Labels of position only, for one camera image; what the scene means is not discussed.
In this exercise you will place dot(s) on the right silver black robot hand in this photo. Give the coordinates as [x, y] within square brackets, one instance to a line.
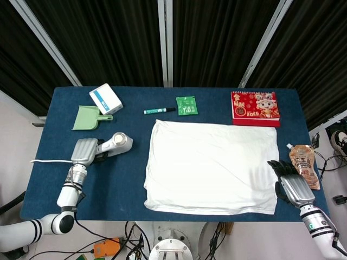
[295, 189]

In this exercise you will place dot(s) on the brown spout pouch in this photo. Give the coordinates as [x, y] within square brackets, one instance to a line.
[303, 158]

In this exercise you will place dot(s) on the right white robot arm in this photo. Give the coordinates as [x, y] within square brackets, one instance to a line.
[320, 227]

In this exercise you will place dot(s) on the red desk calendar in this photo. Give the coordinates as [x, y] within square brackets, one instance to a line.
[254, 108]

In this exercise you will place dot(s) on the white blue cardboard box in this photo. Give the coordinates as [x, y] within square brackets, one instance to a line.
[107, 98]

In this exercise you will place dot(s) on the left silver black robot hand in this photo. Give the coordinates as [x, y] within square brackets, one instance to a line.
[84, 150]

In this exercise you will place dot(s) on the grey aluminium frame post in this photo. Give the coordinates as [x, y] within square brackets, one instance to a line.
[264, 46]
[165, 43]
[46, 40]

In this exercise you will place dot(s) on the light green plastic dustpan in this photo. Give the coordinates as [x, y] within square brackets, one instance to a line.
[86, 119]

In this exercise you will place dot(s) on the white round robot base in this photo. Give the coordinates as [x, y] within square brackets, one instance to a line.
[170, 246]

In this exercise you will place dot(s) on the blue felt table cover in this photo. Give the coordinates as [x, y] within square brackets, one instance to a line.
[116, 189]

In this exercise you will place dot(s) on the black white sneaker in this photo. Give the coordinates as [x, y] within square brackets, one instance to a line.
[339, 139]

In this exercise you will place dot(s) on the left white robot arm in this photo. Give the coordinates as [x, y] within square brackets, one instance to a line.
[67, 196]

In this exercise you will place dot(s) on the orange floor device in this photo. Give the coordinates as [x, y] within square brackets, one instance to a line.
[107, 247]

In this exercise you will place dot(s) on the small black floor device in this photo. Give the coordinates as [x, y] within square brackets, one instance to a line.
[339, 200]

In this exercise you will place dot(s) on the black pleated curtain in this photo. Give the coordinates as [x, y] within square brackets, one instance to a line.
[108, 40]

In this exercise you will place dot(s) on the green sachet packet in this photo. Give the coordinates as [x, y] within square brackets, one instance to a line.
[187, 106]

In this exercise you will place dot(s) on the green marker pen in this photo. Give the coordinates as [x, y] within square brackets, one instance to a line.
[157, 110]

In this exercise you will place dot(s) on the white cloth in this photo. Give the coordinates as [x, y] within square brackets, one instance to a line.
[211, 168]

